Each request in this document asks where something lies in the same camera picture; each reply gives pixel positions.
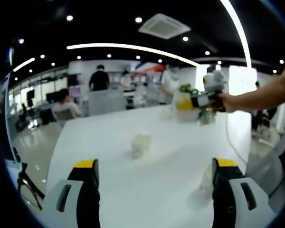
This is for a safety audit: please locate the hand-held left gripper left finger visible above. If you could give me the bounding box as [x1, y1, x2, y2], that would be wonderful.
[41, 158, 100, 228]

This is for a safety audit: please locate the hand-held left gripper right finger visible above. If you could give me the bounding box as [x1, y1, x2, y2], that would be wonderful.
[211, 157, 276, 228]

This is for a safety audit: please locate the white printed paper cup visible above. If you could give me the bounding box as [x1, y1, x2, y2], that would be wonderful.
[172, 90, 193, 112]
[199, 163, 214, 193]

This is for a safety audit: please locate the pile of paper cups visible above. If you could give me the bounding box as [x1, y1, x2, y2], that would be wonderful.
[130, 133, 152, 159]

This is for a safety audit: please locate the person's right hand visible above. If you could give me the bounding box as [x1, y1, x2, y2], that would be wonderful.
[217, 91, 237, 114]

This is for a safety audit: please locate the small beige jar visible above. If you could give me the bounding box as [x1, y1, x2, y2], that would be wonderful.
[200, 111, 216, 125]

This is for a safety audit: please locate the green potted plant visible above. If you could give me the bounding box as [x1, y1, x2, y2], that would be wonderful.
[179, 84, 198, 94]

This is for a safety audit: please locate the grey chair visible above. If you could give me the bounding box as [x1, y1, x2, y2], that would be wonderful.
[246, 147, 285, 198]

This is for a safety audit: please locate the long ceiling light strip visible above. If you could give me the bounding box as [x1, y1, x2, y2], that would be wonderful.
[219, 0, 252, 68]

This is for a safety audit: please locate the white table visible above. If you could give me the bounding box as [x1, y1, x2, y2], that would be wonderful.
[46, 104, 251, 228]

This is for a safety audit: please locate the black tripod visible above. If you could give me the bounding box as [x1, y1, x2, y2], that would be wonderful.
[13, 147, 45, 211]

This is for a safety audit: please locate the ceiling air conditioner vent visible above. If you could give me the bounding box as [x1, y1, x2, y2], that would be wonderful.
[138, 13, 191, 40]

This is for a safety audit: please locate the curved ceiling light strip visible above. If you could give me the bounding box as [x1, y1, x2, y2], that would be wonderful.
[66, 43, 200, 67]

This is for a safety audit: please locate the grey office partition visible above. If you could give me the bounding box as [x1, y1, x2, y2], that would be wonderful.
[88, 89, 126, 116]

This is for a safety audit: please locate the black monitor on stand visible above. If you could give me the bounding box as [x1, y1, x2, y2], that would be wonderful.
[26, 89, 35, 107]

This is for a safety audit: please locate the short ceiling light strip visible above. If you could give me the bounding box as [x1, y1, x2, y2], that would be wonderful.
[13, 57, 36, 73]

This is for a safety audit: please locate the white cable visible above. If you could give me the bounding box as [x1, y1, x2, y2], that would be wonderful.
[225, 113, 249, 166]

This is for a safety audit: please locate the dark wall screen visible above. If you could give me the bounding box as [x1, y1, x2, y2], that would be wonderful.
[67, 75, 81, 87]

